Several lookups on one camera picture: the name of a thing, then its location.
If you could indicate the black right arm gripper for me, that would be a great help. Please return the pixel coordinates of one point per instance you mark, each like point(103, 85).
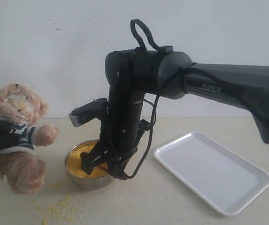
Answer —
point(119, 136)

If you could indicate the beige teddy bear striped sweater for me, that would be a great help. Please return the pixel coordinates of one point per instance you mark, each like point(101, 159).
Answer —
point(20, 109)

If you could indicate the brown wooden spoon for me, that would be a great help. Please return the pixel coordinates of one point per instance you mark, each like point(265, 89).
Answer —
point(103, 168)

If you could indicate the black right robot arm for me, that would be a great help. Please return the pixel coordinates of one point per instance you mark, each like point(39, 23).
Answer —
point(133, 73)

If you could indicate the steel bowl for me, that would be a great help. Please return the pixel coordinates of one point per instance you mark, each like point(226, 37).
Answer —
point(87, 184)

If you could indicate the yellow millet grains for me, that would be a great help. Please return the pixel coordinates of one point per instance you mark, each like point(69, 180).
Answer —
point(74, 163)

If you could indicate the white rectangular plastic tray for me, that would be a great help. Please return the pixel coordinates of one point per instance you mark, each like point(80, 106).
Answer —
point(224, 180)

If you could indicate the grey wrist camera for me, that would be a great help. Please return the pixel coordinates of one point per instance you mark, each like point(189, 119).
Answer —
point(97, 109)

